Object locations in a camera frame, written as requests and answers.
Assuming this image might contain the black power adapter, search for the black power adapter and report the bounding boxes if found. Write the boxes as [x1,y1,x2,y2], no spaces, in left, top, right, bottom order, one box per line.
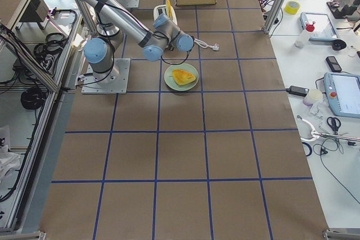
[286,85,309,97]

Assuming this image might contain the light green plate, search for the light green plate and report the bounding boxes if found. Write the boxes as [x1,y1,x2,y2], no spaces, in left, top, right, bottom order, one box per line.
[164,64,199,91]

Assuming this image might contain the black scissors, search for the black scissors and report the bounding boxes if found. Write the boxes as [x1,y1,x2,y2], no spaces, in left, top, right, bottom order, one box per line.
[326,116,341,135]

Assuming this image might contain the red-capped squeeze bottle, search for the red-capped squeeze bottle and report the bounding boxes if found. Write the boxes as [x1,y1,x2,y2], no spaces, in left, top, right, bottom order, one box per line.
[294,21,315,48]

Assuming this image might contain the yellow tape roll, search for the yellow tape roll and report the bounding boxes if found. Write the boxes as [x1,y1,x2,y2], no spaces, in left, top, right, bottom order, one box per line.
[283,1,300,15]

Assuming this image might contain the white paper cup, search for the white paper cup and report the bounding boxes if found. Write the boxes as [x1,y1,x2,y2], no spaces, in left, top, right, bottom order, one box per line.
[303,89,323,106]

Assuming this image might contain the golden triangular pastry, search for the golden triangular pastry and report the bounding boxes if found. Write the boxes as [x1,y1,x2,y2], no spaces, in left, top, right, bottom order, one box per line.
[172,69,196,85]

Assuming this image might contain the far blue teach pendant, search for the far blue teach pendant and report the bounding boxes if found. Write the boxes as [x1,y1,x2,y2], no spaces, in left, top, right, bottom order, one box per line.
[300,12,339,42]

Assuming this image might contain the white toaster power cord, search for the white toaster power cord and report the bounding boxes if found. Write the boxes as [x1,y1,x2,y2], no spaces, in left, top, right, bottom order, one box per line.
[193,38,220,52]

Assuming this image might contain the blue teach pendant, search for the blue teach pendant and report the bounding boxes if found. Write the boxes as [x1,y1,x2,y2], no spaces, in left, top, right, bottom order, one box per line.
[323,72,359,119]
[300,12,339,42]

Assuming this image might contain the near blue teach pendant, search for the near blue teach pendant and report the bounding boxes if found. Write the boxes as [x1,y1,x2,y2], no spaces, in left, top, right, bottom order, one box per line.
[323,72,359,119]

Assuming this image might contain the yellow toast slice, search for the yellow toast slice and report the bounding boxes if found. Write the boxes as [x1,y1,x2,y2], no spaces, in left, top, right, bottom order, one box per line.
[165,0,172,18]

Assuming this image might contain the white two-slot toaster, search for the white two-slot toaster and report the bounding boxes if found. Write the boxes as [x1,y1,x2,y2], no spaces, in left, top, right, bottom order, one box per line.
[153,4,178,25]

